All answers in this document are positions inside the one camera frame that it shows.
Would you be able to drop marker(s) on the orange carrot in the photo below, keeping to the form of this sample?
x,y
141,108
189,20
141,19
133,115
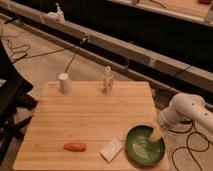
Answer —
x,y
75,147

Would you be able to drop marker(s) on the black chair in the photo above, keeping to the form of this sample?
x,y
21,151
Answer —
x,y
13,94

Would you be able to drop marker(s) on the white paper cup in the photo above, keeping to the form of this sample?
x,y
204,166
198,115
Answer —
x,y
65,83

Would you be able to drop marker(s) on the white sponge block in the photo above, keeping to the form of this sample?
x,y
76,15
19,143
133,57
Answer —
x,y
111,149

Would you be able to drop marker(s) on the green ceramic bowl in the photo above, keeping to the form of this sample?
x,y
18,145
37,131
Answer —
x,y
141,150

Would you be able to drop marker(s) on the yellow-tipped gripper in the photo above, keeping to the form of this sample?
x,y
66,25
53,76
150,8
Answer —
x,y
157,134

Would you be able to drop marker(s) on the small clear bottle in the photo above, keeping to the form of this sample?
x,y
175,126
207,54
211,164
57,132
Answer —
x,y
107,80

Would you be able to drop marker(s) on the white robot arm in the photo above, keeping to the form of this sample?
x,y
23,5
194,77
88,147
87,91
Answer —
x,y
182,105

